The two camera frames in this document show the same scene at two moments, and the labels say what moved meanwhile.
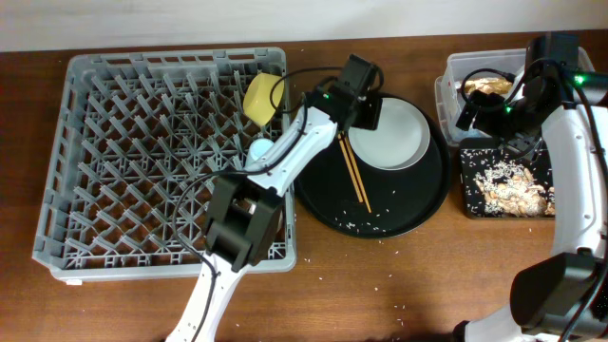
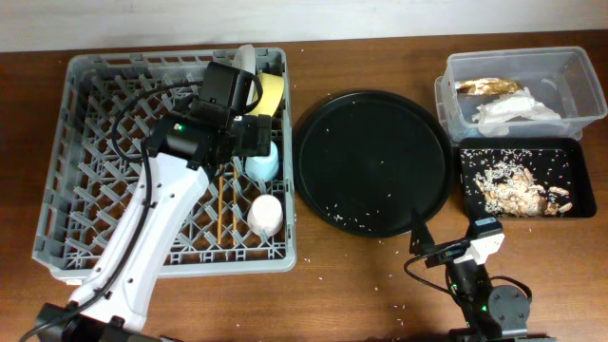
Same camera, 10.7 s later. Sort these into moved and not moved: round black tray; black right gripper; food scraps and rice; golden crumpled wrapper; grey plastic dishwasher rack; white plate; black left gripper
Moved: black right gripper; white plate; black left gripper
Not moved: food scraps and rice; golden crumpled wrapper; round black tray; grey plastic dishwasher rack
